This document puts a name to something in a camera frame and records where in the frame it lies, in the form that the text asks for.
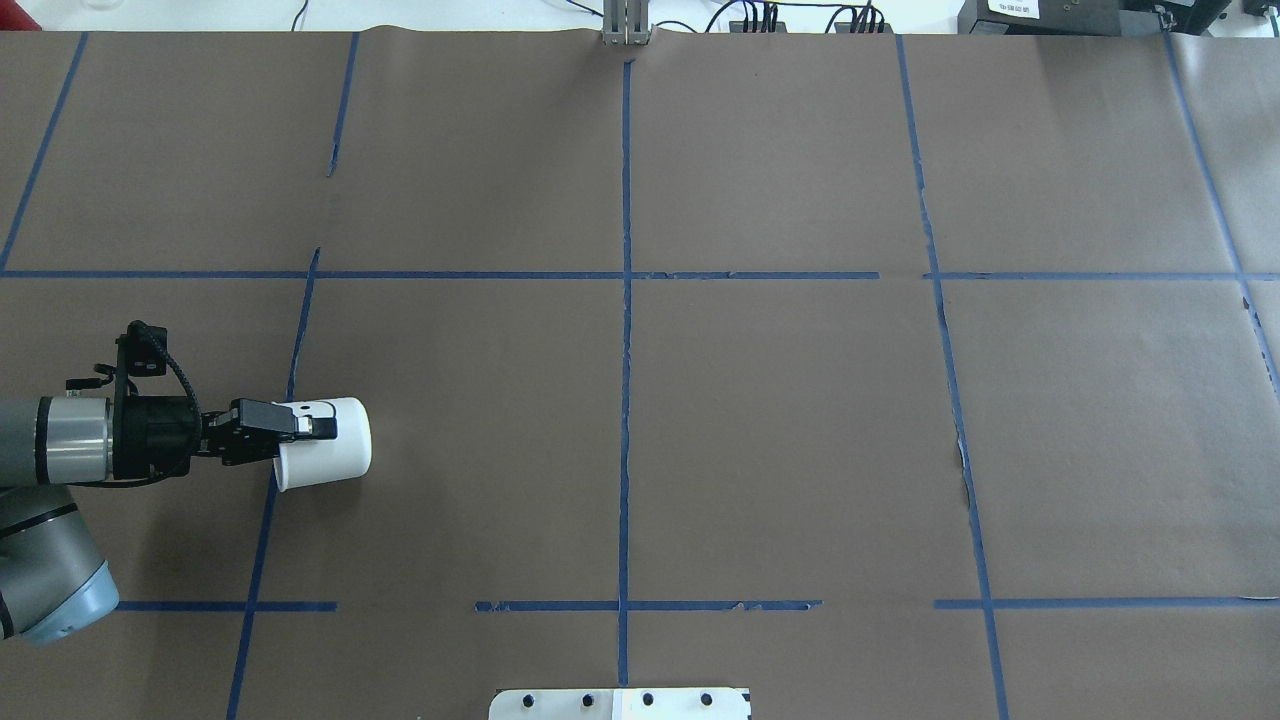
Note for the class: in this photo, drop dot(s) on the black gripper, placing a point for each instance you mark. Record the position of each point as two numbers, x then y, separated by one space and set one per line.
163 437

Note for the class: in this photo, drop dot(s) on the white smiley face mug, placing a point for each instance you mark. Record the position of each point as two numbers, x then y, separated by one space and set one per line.
333 442

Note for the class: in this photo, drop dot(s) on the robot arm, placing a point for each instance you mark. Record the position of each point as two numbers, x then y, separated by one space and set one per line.
56 580

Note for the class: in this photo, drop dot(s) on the black power strip near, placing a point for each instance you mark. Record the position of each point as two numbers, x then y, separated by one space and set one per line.
758 18

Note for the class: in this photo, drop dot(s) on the black power strip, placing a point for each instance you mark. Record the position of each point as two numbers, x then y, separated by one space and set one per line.
758 18
859 19

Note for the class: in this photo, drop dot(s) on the black power strip far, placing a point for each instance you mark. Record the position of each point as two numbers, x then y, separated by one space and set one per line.
859 19

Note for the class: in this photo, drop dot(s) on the black equipment box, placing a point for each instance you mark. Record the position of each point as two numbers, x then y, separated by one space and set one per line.
1087 18

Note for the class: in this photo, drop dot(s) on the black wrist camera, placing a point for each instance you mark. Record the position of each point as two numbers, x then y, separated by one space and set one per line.
140 353

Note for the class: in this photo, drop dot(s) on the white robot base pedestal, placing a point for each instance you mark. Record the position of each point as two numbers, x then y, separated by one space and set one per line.
623 703

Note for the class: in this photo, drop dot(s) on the grey aluminium frame post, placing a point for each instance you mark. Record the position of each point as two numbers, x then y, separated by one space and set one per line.
626 23

